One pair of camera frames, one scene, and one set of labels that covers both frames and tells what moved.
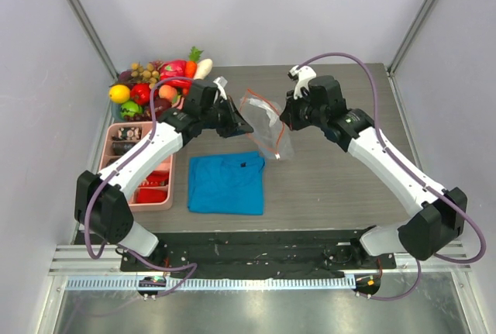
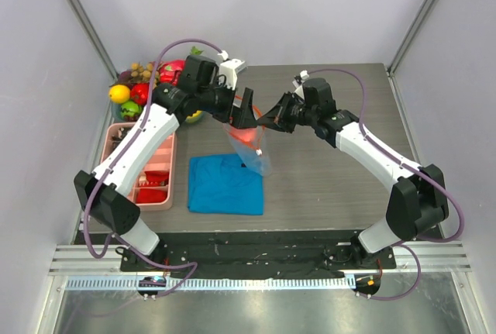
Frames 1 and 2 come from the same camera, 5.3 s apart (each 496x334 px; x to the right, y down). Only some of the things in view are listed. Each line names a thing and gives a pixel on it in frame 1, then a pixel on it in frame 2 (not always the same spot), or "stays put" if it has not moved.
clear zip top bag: (271, 136) → (252, 145)
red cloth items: (156, 177) stays put
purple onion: (125, 76) stays put
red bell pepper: (140, 93) stays put
